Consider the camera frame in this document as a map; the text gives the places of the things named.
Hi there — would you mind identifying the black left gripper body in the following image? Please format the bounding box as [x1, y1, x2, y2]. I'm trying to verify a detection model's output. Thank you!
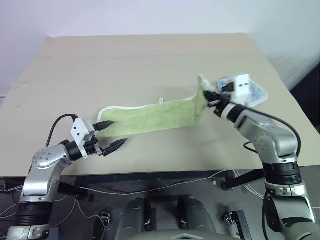
[83, 133, 104, 158]

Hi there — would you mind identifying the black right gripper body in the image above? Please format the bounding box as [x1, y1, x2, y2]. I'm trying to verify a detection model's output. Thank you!
[211, 93, 231, 118]

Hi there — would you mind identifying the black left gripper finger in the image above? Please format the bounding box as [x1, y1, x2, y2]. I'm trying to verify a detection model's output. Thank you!
[99, 138, 128, 158]
[93, 120, 116, 132]

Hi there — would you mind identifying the green towel with white rim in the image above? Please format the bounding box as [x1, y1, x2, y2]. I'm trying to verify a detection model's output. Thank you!
[96, 73, 219, 139]

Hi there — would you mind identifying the blue and white cloth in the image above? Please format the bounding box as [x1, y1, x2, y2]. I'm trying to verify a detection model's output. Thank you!
[216, 73, 269, 108]

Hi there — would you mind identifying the black metal floor clamp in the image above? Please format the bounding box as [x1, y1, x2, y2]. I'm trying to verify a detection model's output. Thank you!
[99, 211, 112, 229]
[223, 211, 237, 226]

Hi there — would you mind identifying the dark grey rounded robot leg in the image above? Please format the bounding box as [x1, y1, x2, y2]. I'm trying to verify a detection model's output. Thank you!
[176, 195, 219, 237]
[117, 197, 152, 240]

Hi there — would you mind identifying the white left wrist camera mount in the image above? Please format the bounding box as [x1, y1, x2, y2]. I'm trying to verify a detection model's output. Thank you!
[70, 118, 96, 159]

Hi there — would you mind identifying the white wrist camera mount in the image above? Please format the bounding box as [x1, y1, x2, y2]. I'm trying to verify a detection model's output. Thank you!
[221, 73, 252, 118]
[70, 118, 96, 159]

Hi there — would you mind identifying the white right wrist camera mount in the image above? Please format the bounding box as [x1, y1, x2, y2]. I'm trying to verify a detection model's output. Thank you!
[221, 73, 252, 118]

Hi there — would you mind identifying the black table frame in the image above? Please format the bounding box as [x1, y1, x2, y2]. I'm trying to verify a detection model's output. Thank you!
[0, 168, 267, 201]

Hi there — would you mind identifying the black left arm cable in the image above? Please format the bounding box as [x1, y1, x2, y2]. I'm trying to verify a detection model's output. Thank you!
[45, 113, 79, 147]

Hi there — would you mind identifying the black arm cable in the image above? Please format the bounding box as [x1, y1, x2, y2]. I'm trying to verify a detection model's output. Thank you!
[45, 113, 79, 147]
[242, 106, 302, 161]

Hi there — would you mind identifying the thin white cable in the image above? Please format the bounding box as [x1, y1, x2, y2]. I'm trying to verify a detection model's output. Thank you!
[73, 170, 229, 196]

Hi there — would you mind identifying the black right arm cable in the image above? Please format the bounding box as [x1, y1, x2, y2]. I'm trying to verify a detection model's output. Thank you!
[242, 106, 302, 161]

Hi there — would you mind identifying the white cable bundle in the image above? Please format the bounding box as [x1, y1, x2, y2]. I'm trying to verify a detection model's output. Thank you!
[232, 169, 266, 201]

